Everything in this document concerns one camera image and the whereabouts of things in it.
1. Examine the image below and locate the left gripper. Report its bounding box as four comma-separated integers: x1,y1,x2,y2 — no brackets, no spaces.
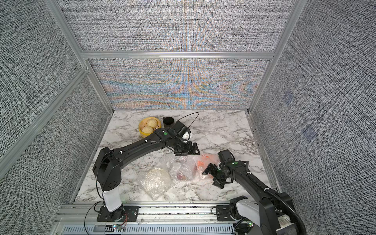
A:
172,137,202,157

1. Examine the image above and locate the bubble wrap around orange plate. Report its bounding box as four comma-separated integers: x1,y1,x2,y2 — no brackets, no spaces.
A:
192,152,221,180

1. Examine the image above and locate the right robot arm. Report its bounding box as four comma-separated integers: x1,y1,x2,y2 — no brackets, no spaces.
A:
202,161,307,235

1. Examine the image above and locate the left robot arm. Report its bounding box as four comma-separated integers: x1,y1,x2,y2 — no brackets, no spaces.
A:
93,127,200,220

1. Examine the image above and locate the bubble wrapped dark red plate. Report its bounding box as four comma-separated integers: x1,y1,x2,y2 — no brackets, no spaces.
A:
165,156,197,181

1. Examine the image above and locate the bubble wrapped white plate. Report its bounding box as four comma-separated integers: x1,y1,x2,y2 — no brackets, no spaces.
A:
138,167,173,200

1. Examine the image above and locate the black cup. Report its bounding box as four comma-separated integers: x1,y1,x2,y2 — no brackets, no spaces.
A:
163,117,175,129

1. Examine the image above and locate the upper steamed bun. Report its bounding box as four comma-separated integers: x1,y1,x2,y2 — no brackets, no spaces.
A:
146,118,158,128

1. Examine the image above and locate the steamed bun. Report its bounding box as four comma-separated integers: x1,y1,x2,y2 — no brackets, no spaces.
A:
146,118,158,128
142,126,154,134

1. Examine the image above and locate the lower steamed bun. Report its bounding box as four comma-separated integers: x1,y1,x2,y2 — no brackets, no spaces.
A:
142,126,154,134

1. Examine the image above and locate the yellow bamboo steamer basket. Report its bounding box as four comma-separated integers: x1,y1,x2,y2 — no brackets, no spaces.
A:
138,117,162,138

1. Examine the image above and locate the left base circuit board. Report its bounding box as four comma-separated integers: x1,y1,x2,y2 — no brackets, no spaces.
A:
112,225,125,231

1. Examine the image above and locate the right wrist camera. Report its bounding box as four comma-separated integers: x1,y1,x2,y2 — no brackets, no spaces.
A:
218,150,235,165

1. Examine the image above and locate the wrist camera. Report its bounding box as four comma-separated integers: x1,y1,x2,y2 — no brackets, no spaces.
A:
218,150,235,165
172,120,191,141

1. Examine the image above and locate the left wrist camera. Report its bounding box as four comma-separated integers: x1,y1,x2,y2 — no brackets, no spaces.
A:
172,120,191,141

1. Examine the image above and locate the left camera cable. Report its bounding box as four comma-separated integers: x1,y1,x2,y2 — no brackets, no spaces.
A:
176,112,200,131

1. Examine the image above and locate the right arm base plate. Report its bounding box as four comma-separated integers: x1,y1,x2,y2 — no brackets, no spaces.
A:
215,204,239,221

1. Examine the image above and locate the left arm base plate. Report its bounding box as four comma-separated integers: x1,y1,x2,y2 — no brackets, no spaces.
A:
97,206,140,222

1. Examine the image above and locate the right corrugated cable conduit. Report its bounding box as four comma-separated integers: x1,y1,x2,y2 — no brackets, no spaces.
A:
264,187,306,235

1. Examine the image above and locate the aluminium front rail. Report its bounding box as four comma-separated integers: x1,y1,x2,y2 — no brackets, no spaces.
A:
53,201,230,225

